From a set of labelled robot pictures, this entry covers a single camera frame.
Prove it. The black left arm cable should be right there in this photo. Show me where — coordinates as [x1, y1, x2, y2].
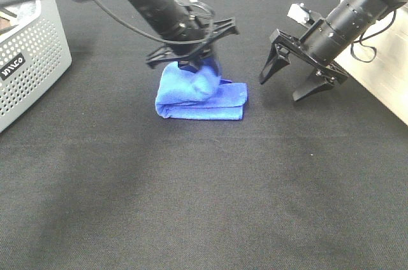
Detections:
[50, 0, 217, 45]

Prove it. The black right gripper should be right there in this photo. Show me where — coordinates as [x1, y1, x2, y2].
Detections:
[259, 18, 348, 102]

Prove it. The grey perforated laundry basket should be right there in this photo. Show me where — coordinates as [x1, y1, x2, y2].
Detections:
[1, 0, 72, 130]

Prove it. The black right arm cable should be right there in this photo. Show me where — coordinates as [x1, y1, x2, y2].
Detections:
[349, 7, 398, 63]

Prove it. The grey towel in basket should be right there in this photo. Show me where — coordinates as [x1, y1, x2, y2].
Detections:
[6, 1, 41, 21]

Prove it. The white plastic storage box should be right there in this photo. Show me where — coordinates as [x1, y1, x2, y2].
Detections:
[335, 5, 407, 124]

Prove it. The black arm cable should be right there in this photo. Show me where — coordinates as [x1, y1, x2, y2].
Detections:
[349, 7, 398, 63]
[50, 0, 217, 45]

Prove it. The black tablecloth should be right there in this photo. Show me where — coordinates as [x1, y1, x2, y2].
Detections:
[1, 0, 407, 269]

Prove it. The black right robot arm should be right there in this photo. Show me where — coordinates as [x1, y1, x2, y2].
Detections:
[259, 0, 407, 101]

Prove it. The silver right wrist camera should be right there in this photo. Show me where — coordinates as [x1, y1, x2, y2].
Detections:
[287, 3, 310, 24]

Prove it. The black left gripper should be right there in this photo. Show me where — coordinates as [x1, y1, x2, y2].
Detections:
[146, 17, 239, 76]

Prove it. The blue microfibre towel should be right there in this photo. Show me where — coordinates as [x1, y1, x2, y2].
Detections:
[155, 62, 248, 120]

